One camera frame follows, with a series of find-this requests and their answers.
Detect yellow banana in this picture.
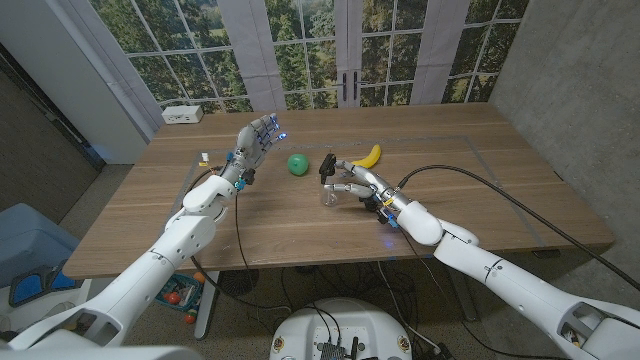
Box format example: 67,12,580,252
351,143,383,170

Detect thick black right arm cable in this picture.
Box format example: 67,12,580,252
397,163,640,294

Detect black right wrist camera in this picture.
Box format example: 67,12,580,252
375,207,401,230

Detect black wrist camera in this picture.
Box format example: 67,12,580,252
375,207,401,230
234,168,257,191

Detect black floor fan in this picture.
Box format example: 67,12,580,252
218,268,260,297

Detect white power outlet box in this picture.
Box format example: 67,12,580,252
160,104,205,125

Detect green ball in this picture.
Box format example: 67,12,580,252
286,152,310,177

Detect blue plastic container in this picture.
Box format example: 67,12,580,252
0,202,81,289

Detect thin black left wrist cable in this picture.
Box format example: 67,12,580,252
233,190,251,274

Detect blue and black goggles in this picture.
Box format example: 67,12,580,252
8,259,84,309

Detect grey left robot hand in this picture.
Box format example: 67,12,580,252
219,112,289,188

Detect teal toy basket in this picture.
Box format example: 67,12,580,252
155,272,206,316

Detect printed window garden backdrop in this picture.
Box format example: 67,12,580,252
87,0,531,114

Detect metal table leg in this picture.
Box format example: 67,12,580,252
449,277,479,322
193,270,221,341

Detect black floor cable tangle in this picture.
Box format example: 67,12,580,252
279,262,419,321

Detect white storage box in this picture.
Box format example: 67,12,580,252
0,278,94,334

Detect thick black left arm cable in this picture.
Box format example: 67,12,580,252
185,167,296,314

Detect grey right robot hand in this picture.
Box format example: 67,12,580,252
323,159,412,212

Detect clear plastic spray bottle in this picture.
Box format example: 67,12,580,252
319,174,346,207

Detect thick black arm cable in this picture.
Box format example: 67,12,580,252
397,163,640,294
185,167,296,314

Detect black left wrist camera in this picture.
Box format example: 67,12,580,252
234,168,257,191

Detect white robot torso base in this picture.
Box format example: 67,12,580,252
268,297,413,360

